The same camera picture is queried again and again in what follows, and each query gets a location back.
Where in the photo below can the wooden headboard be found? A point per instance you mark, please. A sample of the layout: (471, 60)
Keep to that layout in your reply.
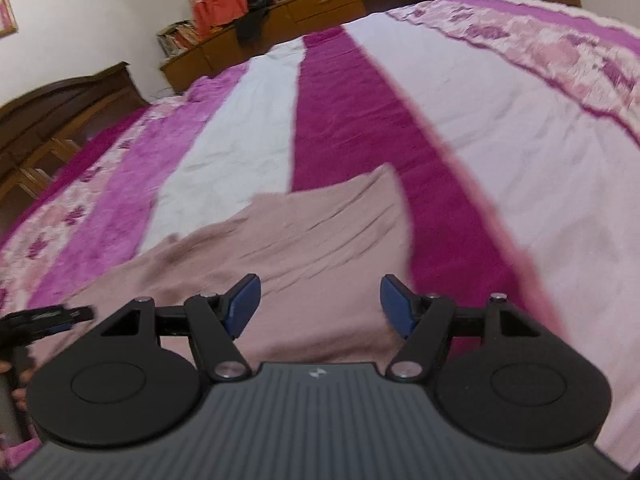
(55, 110)

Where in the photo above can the long wooden cabinet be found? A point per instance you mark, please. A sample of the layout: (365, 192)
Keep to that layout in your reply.
(330, 2)

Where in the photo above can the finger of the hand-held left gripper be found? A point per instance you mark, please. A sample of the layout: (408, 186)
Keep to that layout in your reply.
(80, 314)

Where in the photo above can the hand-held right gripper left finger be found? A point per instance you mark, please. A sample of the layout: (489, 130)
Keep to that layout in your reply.
(244, 302)

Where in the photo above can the pink knitted sweater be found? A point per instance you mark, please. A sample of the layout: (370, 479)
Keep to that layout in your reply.
(310, 260)

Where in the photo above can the stack of books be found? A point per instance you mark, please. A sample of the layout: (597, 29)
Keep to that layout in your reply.
(177, 39)

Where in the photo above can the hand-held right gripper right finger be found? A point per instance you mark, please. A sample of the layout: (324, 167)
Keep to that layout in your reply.
(397, 302)

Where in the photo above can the person's left hand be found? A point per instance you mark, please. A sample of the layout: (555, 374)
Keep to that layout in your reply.
(20, 396)

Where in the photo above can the dark cloth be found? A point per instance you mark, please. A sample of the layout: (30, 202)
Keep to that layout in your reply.
(252, 22)

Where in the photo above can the pink floral striped blanket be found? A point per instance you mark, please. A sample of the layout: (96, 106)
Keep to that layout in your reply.
(350, 110)

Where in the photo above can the framed wall picture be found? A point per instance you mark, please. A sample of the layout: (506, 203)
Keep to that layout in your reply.
(6, 5)

